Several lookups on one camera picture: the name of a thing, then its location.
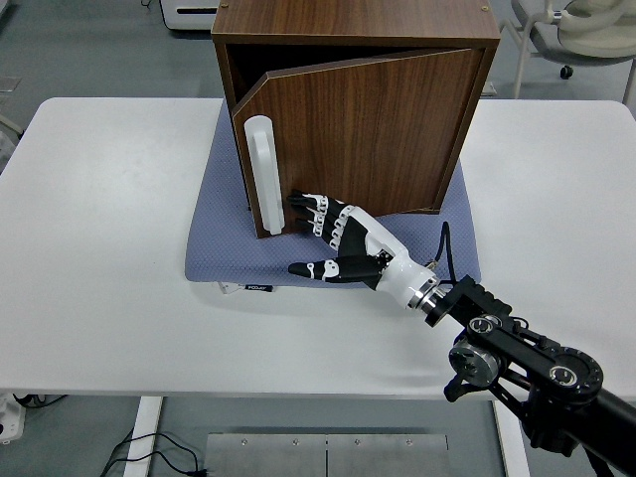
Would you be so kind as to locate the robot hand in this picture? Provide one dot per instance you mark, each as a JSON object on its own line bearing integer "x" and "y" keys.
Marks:
{"x": 392, "y": 270}

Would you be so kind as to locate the brown wooden cabinet door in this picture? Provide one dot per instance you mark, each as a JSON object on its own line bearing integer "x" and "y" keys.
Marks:
{"x": 372, "y": 139}

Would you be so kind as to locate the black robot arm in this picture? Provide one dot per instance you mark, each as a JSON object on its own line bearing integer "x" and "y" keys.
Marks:
{"x": 546, "y": 358}

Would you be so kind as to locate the brown wooden cabinet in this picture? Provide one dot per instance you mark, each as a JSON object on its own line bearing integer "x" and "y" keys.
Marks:
{"x": 348, "y": 20}

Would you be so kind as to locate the black brand label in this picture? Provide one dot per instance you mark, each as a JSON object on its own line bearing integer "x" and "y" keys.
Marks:
{"x": 259, "y": 287}

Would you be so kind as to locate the blue mesh cushion mat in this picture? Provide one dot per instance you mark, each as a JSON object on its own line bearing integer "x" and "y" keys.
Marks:
{"x": 238, "y": 258}

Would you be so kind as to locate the white care label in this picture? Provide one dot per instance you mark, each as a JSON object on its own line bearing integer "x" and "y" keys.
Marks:
{"x": 229, "y": 288}

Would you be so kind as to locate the white table leg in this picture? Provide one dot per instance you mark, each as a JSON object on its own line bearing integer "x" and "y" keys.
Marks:
{"x": 507, "y": 442}
{"x": 144, "y": 422}

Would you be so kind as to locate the grey metal plate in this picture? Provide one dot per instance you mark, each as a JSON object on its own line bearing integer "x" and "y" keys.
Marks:
{"x": 278, "y": 457}

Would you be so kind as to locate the white office chair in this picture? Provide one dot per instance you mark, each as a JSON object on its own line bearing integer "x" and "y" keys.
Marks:
{"x": 541, "y": 35}

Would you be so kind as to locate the white appliance with slot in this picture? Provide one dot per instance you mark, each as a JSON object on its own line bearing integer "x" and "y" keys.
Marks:
{"x": 191, "y": 17}

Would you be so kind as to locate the white stand leg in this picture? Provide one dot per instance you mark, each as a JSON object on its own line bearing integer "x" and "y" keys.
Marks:
{"x": 12, "y": 124}

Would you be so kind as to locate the white power strip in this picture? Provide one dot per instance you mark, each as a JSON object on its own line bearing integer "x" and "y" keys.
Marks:
{"x": 11, "y": 420}

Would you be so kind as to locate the clear plastic panel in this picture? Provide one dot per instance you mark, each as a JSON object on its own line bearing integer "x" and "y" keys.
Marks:
{"x": 10, "y": 83}

